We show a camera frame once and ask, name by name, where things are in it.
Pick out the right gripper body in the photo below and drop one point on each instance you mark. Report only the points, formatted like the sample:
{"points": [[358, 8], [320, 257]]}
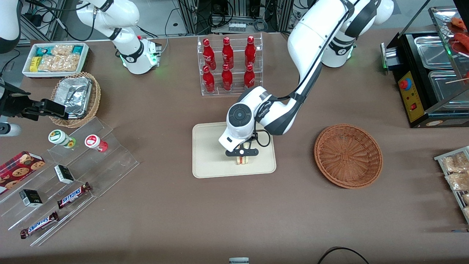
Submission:
{"points": [[14, 103]]}

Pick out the triangle sandwich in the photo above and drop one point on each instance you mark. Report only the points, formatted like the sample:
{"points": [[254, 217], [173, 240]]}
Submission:
{"points": [[243, 161]]}

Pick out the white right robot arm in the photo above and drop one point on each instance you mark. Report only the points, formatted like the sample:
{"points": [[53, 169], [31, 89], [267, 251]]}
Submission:
{"points": [[124, 18]]}

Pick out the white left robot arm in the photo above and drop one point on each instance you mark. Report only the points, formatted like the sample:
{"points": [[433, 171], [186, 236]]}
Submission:
{"points": [[315, 33]]}

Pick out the cream plastic tray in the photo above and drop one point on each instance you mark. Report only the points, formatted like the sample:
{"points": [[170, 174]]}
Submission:
{"points": [[209, 157]]}

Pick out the light wicker basket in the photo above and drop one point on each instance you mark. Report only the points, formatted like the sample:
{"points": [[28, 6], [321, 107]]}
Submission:
{"points": [[96, 95]]}

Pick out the round brown wicker basket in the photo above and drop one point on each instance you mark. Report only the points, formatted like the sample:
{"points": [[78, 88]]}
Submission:
{"points": [[348, 157]]}

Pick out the aluminium foil container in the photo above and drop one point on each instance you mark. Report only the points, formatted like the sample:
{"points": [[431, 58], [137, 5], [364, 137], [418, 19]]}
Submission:
{"points": [[75, 95]]}

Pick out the green lid snack cup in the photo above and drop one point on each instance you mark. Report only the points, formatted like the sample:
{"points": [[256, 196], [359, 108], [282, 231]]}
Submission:
{"points": [[58, 136]]}

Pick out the white plastic snack bin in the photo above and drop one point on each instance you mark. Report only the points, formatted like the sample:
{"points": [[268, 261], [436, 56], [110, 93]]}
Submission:
{"points": [[55, 74]]}

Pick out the clear cracker bag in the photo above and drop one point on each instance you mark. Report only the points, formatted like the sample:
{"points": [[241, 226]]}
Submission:
{"points": [[62, 50], [60, 63]]}

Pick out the yellow snack packet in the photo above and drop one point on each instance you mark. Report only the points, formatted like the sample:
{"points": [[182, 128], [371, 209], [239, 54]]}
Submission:
{"points": [[34, 63]]}

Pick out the clear acrylic bottle rack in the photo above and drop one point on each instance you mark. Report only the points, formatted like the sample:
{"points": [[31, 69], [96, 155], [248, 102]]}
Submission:
{"points": [[236, 91]]}

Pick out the red lid snack cup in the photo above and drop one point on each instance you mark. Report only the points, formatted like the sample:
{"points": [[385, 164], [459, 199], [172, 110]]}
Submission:
{"points": [[93, 141]]}

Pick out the teal snack packet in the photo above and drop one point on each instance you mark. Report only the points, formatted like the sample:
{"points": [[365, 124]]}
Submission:
{"points": [[77, 49], [43, 50]]}

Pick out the red cookie box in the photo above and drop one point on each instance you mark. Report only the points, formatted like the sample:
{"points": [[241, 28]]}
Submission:
{"points": [[20, 170]]}

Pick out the red cola bottle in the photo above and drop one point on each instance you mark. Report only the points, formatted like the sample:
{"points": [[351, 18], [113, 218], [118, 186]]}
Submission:
{"points": [[209, 55], [249, 77], [209, 80], [227, 53], [250, 51], [227, 79]]}

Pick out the small black box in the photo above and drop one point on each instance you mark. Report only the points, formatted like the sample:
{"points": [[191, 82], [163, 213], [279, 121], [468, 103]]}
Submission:
{"points": [[65, 174], [31, 198]]}

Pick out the clear acrylic stepped shelf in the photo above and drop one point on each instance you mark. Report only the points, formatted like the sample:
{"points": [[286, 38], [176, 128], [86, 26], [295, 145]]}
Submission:
{"points": [[110, 165]]}

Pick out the snickers chocolate bar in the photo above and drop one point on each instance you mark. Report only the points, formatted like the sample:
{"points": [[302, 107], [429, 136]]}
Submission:
{"points": [[39, 224], [73, 195]]}

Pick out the white terminal block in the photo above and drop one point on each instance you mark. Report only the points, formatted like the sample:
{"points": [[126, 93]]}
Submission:
{"points": [[237, 27]]}

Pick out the small grey box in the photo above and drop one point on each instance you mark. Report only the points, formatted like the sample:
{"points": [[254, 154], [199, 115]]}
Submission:
{"points": [[239, 261]]}

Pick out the black hot food display case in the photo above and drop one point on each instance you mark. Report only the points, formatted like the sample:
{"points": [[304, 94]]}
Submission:
{"points": [[410, 95]]}

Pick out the steel food pan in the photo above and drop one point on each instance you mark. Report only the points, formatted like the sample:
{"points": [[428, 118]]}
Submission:
{"points": [[432, 51], [443, 86]]}

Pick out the bagged fried snack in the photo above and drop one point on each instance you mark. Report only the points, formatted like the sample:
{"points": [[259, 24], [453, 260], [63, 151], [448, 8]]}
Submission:
{"points": [[456, 163], [466, 199], [458, 181]]}

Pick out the red sausage on skewer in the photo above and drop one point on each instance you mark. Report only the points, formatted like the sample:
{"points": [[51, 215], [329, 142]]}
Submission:
{"points": [[462, 40], [460, 23]]}

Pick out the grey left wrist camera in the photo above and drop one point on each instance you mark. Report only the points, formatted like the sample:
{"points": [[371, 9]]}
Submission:
{"points": [[251, 152]]}

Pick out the aluminium profile frame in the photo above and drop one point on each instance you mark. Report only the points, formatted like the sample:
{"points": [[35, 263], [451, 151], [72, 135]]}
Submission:
{"points": [[188, 14]]}

